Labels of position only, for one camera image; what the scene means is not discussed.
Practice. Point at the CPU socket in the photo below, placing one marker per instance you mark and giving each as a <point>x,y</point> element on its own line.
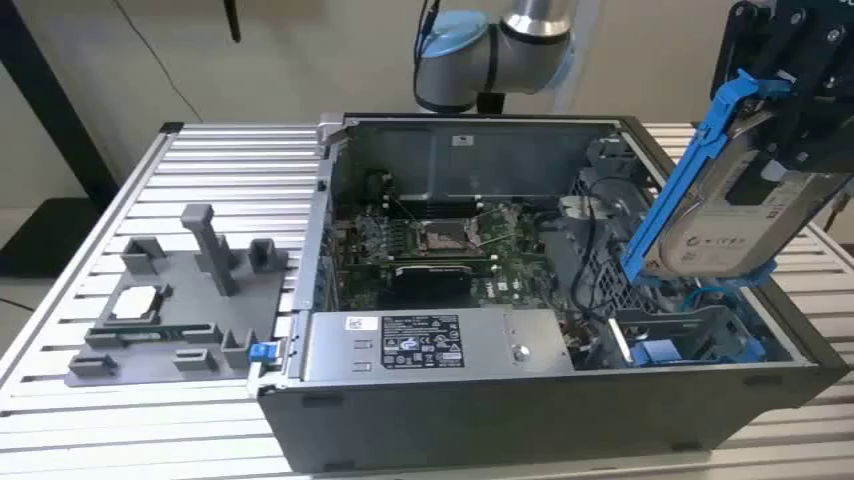
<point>448,237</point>

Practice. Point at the green RAM stick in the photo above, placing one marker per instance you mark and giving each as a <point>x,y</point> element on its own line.
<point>174,334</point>

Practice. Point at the green Dell motherboard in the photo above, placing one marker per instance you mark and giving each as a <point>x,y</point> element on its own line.
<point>521,270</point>

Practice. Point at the empty blue disk carrier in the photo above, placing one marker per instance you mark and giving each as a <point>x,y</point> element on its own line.
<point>657,350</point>

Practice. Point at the metal locking lever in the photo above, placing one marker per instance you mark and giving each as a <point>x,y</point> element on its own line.
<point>408,209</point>

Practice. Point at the silver power supply unit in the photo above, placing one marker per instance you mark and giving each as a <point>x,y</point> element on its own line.
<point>334,350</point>

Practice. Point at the hard disk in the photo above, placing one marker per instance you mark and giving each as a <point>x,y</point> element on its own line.
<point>721,235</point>

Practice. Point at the blue case latch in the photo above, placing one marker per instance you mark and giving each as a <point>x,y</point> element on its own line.
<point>262,352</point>

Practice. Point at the black metal stand post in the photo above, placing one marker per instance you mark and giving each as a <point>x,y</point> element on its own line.
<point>53,100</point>

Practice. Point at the black hanging rod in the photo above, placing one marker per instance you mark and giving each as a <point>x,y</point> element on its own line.
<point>232,20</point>

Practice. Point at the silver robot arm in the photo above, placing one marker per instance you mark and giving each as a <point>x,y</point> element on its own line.
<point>461,75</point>

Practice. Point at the grey parts rack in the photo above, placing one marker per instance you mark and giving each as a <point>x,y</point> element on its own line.
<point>194,300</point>

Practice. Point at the black floor object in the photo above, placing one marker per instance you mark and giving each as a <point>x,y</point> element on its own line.
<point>47,235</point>

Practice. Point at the black RAM slot bank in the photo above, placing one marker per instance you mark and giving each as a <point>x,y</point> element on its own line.
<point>434,207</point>
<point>441,259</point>

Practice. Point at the grey metal drive cage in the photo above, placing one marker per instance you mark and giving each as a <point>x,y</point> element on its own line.
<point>564,260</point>

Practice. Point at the metal disk bay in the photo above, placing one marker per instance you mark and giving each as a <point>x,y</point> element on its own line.
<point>668,320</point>

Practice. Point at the silver CPU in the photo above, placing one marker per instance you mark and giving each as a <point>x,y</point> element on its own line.
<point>137,305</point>

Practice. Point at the black open PC case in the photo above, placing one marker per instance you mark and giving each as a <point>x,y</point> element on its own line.
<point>468,420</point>

